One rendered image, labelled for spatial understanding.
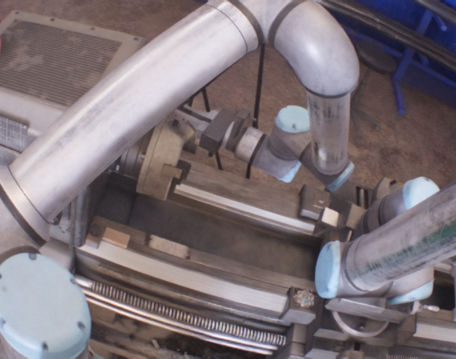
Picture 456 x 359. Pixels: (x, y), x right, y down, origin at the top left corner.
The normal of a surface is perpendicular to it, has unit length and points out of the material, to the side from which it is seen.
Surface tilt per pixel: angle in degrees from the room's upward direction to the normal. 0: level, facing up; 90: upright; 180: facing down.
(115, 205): 0
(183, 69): 55
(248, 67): 0
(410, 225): 88
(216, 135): 3
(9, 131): 90
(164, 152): 41
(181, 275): 36
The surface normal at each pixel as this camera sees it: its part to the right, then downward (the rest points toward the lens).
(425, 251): -0.66, 0.61
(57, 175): 0.44, 0.20
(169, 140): 0.18, -0.31
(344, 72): 0.46, 0.49
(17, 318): 0.33, -0.59
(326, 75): -0.03, 0.71
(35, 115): 0.07, 0.02
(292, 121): 0.13, -0.66
